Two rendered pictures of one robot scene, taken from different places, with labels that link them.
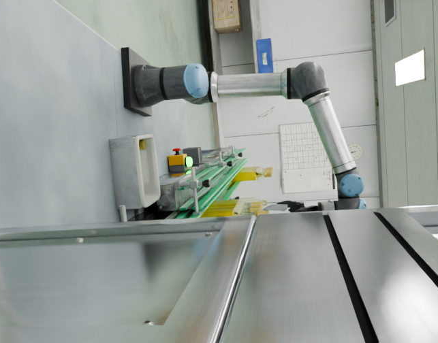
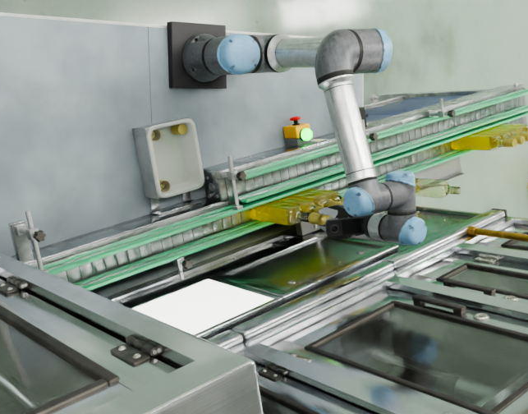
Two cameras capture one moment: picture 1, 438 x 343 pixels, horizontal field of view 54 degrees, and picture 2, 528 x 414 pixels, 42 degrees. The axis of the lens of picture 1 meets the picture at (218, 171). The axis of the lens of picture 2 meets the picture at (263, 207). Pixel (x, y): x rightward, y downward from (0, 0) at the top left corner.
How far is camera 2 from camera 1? 1.40 m
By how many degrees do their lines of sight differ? 42
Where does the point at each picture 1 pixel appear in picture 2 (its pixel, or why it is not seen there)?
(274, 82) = not seen: hidden behind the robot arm
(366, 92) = not seen: outside the picture
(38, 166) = (12, 167)
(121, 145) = (140, 135)
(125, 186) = (147, 176)
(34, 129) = (7, 139)
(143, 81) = (188, 57)
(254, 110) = not seen: outside the picture
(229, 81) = (285, 48)
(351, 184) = (350, 200)
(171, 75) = (209, 51)
